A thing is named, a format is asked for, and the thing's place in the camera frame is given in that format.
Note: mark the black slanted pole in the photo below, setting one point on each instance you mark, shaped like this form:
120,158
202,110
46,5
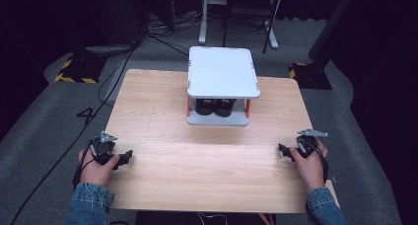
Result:
332,24

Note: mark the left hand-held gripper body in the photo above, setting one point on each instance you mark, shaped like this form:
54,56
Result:
103,149

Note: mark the person's left hand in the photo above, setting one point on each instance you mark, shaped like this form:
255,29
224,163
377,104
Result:
97,174

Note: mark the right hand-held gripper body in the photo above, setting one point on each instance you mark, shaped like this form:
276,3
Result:
307,146

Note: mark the white metal stand leg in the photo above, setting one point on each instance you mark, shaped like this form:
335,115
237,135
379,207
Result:
272,36
203,24

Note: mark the person's right hand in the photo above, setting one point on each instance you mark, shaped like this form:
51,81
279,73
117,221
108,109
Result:
310,172

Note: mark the white two-tier shoe rack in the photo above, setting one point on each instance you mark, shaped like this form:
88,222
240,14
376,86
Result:
222,72

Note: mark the grey flat floor box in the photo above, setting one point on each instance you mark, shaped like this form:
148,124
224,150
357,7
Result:
110,49

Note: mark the black yellow striped base plate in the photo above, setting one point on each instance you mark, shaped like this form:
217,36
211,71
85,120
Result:
82,70
310,77

